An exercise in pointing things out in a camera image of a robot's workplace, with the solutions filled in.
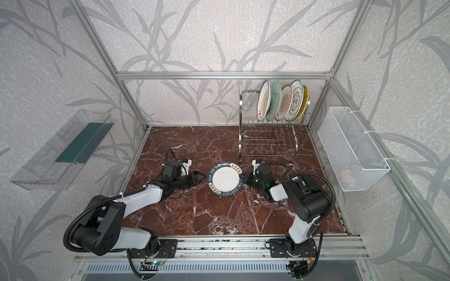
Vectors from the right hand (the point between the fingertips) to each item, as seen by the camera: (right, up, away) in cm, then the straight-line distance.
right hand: (238, 174), depth 93 cm
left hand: (-18, -1, -5) cm, 18 cm away
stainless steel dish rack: (+17, +19, +15) cm, 30 cm away
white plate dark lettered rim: (-7, -2, -1) cm, 8 cm away
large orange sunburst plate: (+14, +39, -1) cm, 42 cm away
